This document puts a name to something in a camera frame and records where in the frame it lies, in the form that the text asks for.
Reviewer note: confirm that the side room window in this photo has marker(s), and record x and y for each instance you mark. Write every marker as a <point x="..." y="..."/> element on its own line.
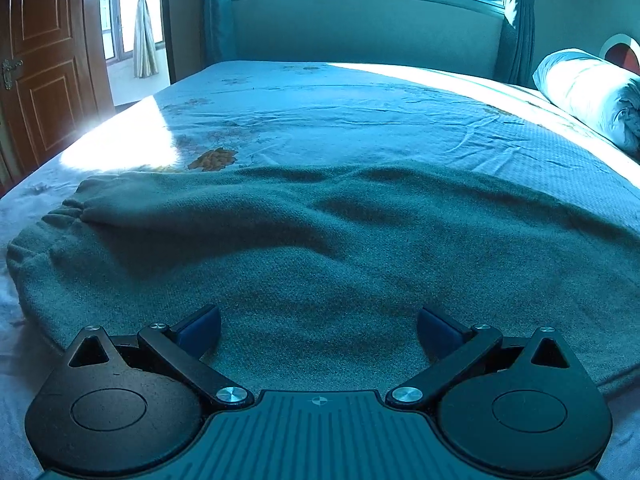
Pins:
<point x="117" y="10"/>

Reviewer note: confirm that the grey-green knit sweater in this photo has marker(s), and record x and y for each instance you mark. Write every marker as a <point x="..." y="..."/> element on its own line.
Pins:
<point x="320" y="240"/>

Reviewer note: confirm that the rolled pale quilt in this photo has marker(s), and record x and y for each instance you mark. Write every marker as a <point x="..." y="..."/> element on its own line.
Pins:
<point x="585" y="90"/>

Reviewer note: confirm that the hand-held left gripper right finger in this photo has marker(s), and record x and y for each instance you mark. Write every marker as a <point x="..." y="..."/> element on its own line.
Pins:
<point x="436" y="332"/>

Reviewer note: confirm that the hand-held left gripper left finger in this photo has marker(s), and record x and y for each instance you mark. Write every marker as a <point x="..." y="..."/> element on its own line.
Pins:
<point x="202" y="329"/>

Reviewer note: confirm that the brown wooden door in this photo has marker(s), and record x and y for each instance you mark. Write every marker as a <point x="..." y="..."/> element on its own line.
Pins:
<point x="45" y="60"/>

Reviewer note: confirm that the arched red headboard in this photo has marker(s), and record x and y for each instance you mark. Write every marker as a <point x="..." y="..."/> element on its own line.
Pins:
<point x="625" y="52"/>

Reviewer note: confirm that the bed with floral sheet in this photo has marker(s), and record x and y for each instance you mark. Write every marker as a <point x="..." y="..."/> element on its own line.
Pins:
<point x="350" y="110"/>

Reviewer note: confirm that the white tied curtain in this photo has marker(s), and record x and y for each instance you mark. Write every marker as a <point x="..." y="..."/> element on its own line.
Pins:
<point x="144" y="20"/>

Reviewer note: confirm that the teal curtain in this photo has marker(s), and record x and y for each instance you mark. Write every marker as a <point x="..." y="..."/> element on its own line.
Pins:
<point x="217" y="10"/>
<point x="517" y="25"/>

